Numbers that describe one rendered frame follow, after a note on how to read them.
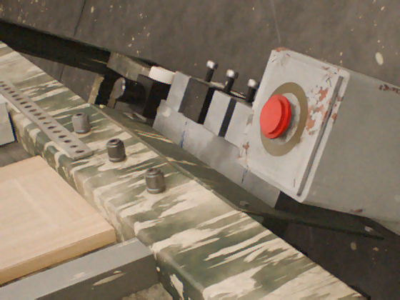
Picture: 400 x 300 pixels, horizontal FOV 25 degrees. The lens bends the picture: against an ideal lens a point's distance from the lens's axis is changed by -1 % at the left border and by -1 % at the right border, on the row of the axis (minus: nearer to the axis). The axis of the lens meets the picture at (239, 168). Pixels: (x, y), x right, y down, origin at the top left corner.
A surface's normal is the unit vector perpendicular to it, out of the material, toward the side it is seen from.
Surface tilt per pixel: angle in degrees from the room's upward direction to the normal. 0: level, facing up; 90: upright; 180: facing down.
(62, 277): 59
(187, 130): 0
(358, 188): 90
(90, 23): 0
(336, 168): 90
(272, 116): 0
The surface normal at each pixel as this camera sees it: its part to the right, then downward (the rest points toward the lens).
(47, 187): -0.13, -0.90
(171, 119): -0.81, -0.19
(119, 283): 0.49, 0.31
